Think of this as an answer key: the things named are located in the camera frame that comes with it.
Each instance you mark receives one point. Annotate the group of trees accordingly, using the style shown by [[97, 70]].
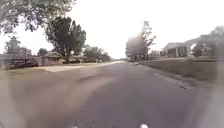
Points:
[[210, 41], [95, 53]]

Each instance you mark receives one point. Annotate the grey asphalt road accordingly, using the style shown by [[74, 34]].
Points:
[[116, 96]]

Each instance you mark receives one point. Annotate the tall thin tree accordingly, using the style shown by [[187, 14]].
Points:
[[140, 45]]

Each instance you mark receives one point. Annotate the pale concrete driveway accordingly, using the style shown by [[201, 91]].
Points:
[[73, 66]]

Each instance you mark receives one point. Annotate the tall dark tree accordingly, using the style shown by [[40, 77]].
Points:
[[65, 36]]

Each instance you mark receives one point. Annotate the small house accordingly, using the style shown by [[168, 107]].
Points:
[[51, 58]]

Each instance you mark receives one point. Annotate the house with porch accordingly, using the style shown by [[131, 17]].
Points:
[[175, 50]]

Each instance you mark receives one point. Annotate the pale concrete kerb strip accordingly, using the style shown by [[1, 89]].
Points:
[[176, 80]]

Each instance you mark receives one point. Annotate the robot's own part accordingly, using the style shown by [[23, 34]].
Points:
[[144, 126]]

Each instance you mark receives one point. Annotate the green grass lawn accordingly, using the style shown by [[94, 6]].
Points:
[[186, 68]]

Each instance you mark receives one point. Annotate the dark vehicle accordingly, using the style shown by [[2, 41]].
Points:
[[25, 64]]

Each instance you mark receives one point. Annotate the grass verge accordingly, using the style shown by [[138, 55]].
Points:
[[16, 72]]

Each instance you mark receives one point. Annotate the leafy tree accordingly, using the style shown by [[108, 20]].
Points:
[[30, 13]]

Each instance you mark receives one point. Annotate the small tree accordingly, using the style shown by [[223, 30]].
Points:
[[13, 46]]

